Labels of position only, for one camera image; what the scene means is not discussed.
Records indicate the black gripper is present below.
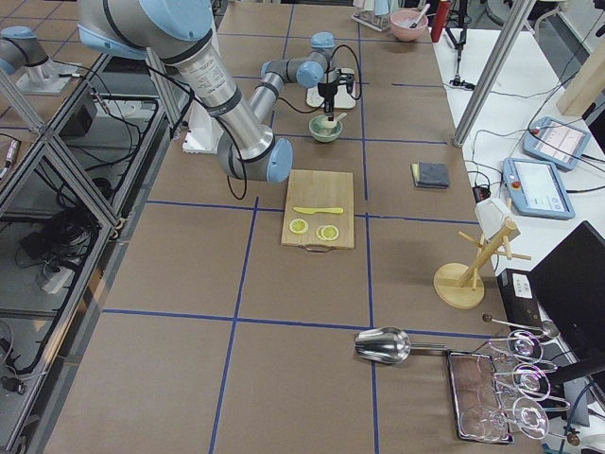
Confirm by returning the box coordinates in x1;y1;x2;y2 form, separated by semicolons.
317;81;338;124

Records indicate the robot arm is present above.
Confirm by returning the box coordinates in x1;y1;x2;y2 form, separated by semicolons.
78;0;335;183
1;26;49;76

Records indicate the mint green bowl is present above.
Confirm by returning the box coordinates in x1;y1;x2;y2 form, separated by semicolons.
308;114;343;143

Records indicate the pink bowl with ice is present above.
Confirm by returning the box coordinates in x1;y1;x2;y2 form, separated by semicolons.
389;9;428;42

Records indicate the long metal bar spoon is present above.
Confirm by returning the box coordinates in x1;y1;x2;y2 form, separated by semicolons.
482;313;561;339

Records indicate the white bear tray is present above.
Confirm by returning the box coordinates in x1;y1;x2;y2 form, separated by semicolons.
305;67;357;110

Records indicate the wooden cutting board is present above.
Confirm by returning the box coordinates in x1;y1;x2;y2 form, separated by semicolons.
281;169;354;251

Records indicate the yellow plastic knife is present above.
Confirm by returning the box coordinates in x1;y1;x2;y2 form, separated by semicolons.
292;206;344;215

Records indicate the lemon slice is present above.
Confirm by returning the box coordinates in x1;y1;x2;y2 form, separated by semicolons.
317;225;339;241
288;218;308;235

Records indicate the grey folded cloth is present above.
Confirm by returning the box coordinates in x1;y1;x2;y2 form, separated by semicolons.
410;162;450;189

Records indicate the metal rod tool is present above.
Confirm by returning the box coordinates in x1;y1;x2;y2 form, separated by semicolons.
410;3;430;28

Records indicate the red cylinder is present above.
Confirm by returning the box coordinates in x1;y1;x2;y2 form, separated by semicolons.
430;0;451;43

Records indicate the black tripod stick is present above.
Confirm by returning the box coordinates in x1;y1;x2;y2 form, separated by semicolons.
445;0;475;91

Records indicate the wooden mug tree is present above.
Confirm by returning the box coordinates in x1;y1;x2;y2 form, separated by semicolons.
433;217;531;309

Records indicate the teach pendant tablet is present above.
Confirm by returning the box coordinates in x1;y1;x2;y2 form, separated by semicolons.
502;158;576;220
523;116;591;171

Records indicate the metal scoop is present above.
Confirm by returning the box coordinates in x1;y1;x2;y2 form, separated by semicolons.
354;326;448;365

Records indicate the black laptop monitor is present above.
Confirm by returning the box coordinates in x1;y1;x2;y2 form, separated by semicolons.
529;220;605;391

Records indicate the wine glass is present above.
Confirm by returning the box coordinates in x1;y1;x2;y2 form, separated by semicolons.
476;329;558;374
493;363;569;406
458;397;567;444

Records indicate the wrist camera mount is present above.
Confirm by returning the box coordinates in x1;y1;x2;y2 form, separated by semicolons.
337;69;354;96

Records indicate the white wire cup rack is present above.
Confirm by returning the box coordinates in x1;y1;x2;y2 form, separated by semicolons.
351;0;390;32

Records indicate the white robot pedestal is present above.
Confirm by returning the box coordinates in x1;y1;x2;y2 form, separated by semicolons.
182;103;223;155

